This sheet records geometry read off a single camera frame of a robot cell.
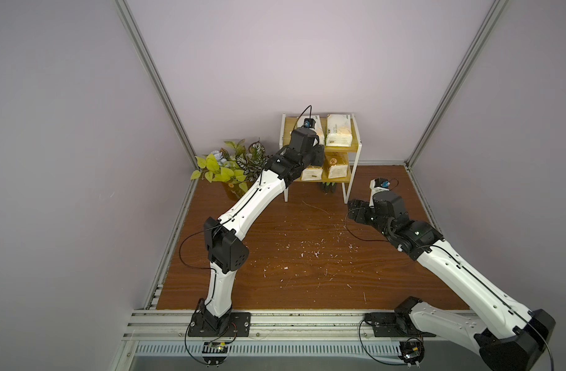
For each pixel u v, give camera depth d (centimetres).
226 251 54
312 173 90
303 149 60
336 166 88
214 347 72
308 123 67
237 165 84
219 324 64
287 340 72
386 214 54
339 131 78
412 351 70
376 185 66
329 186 110
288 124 90
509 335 38
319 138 78
